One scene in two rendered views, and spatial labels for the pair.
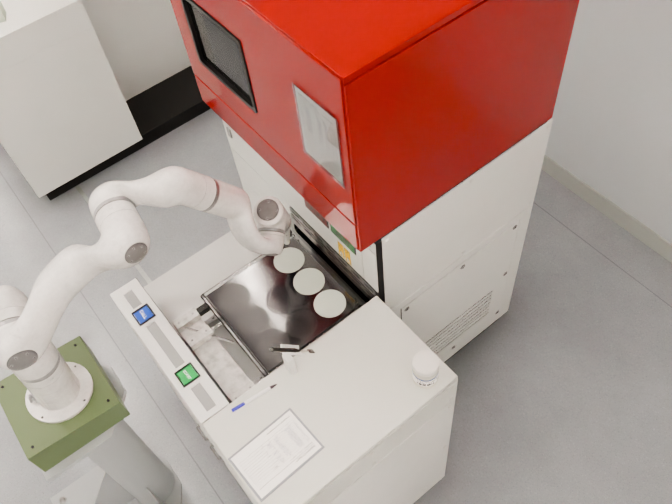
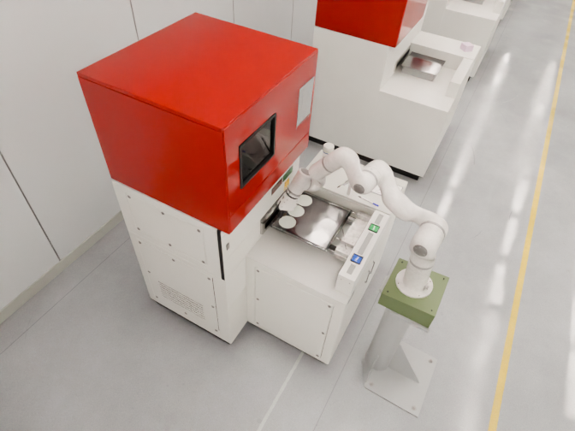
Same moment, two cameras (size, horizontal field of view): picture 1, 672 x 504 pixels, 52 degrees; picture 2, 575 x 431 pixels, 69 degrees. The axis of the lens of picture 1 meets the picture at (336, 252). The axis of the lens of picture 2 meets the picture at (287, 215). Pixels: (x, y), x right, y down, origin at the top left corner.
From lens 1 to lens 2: 270 cm
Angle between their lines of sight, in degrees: 68
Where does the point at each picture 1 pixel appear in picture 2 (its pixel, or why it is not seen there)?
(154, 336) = (364, 250)
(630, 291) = not seen: hidden behind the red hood
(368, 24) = (283, 47)
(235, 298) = (320, 235)
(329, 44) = (300, 53)
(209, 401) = (379, 216)
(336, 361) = (336, 181)
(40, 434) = (436, 279)
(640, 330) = not seen: hidden behind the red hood
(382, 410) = not seen: hidden behind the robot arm
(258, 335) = (334, 220)
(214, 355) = (352, 236)
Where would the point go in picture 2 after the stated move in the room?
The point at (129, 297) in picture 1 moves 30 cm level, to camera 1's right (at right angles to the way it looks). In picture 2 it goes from (350, 271) to (319, 233)
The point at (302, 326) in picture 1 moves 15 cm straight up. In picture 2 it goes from (321, 206) to (323, 188)
